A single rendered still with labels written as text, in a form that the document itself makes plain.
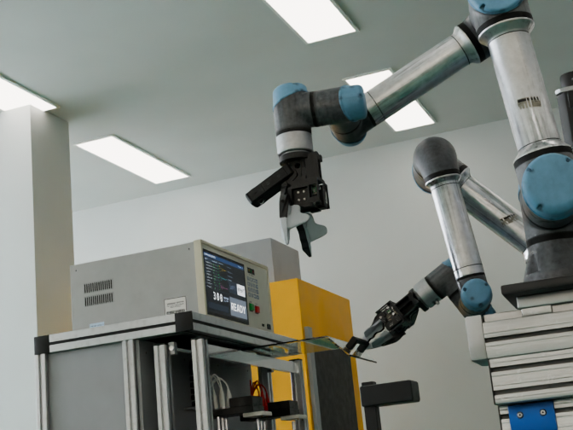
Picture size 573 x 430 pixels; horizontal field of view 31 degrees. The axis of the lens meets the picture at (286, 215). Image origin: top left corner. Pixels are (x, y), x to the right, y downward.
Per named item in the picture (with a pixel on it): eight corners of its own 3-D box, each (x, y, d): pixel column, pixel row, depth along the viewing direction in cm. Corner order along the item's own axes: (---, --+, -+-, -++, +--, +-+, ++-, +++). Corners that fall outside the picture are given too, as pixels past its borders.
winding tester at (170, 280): (274, 336, 296) (268, 266, 301) (206, 319, 256) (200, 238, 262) (153, 355, 309) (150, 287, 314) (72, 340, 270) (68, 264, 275)
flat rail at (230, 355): (298, 373, 299) (298, 363, 300) (202, 355, 243) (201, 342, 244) (294, 374, 300) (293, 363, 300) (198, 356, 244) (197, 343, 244)
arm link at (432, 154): (452, 119, 268) (505, 302, 255) (449, 134, 278) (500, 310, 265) (408, 130, 268) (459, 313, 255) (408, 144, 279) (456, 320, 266)
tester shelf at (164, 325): (298, 354, 304) (297, 339, 305) (193, 329, 242) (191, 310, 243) (165, 374, 319) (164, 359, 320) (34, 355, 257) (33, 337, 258)
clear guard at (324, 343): (377, 363, 287) (374, 341, 288) (349, 355, 265) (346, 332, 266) (269, 378, 298) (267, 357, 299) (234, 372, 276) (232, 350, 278)
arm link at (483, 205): (571, 289, 265) (402, 163, 278) (562, 299, 279) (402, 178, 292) (599, 253, 266) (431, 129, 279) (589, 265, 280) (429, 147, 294)
